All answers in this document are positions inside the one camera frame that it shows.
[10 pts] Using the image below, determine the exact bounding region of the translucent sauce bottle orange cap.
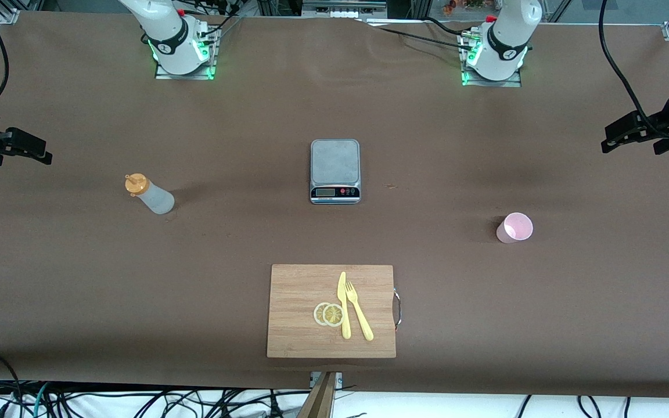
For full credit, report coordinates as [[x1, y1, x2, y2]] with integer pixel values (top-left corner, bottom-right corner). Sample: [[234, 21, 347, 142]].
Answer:
[[125, 173, 175, 215]]

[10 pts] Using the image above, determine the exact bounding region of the pink paper cup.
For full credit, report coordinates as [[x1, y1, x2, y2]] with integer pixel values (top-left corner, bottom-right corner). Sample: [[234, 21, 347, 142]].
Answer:
[[496, 212, 534, 244]]

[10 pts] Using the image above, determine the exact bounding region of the brown table cover sheet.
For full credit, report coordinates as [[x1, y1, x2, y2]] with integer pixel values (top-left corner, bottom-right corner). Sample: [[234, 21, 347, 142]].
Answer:
[[0, 10, 669, 399]]

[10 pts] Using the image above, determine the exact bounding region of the silver digital kitchen scale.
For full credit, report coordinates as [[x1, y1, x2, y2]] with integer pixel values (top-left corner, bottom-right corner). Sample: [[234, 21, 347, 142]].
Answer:
[[310, 139, 362, 205]]

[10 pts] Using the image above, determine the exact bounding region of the white power strip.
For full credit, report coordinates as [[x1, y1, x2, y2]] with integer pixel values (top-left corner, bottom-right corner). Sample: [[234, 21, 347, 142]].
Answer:
[[321, 6, 371, 18]]

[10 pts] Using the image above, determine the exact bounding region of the wooden cutting board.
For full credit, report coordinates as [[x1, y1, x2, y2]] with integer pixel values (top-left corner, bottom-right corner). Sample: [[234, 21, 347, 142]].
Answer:
[[267, 264, 397, 359]]

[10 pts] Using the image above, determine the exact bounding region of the yellow plastic fork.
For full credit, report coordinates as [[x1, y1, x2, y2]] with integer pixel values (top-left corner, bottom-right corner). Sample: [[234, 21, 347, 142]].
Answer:
[[345, 281, 375, 342]]

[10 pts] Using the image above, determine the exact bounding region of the yellow plastic knife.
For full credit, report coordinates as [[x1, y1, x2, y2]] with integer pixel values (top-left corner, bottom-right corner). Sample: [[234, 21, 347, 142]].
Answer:
[[337, 271, 352, 340]]

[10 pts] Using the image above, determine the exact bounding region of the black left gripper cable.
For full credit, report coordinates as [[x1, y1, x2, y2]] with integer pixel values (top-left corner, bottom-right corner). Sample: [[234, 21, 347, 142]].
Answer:
[[598, 0, 669, 138]]

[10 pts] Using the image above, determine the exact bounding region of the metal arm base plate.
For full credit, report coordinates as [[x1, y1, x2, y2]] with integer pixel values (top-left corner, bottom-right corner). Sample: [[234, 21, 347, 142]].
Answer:
[[461, 69, 522, 88], [154, 58, 217, 81]]

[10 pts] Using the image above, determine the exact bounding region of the black cable on table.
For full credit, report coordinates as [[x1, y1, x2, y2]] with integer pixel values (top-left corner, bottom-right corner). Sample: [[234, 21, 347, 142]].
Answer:
[[369, 22, 476, 52]]

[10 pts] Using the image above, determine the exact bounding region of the teal floor cable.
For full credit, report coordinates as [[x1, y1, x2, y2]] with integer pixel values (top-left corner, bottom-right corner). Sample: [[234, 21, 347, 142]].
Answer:
[[31, 382, 51, 418]]

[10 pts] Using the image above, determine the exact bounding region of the wooden post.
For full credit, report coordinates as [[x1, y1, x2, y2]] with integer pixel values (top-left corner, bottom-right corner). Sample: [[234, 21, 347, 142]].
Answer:
[[298, 372, 337, 418]]

